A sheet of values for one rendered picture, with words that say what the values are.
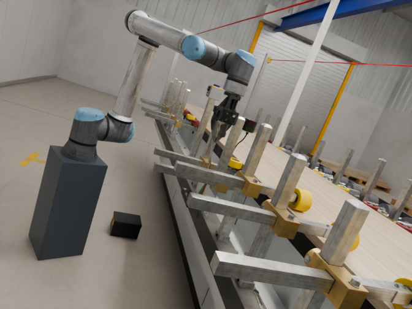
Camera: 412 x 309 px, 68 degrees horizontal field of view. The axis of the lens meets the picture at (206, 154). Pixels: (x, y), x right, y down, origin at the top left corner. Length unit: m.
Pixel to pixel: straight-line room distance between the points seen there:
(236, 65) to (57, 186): 1.12
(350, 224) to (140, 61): 1.38
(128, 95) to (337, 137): 9.71
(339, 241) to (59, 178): 1.43
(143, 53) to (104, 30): 7.35
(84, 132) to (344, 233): 1.42
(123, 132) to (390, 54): 10.52
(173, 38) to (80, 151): 0.83
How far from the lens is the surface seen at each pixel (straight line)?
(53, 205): 1.85
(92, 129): 1.78
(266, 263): 0.61
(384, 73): 11.63
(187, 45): 1.24
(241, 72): 1.23
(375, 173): 2.17
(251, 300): 0.98
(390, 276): 1.07
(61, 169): 1.76
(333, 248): 0.71
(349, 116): 11.12
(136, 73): 1.78
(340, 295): 0.68
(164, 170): 1.26
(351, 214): 0.68
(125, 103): 1.82
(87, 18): 9.18
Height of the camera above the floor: 1.23
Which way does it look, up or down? 13 degrees down
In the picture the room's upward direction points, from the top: 20 degrees clockwise
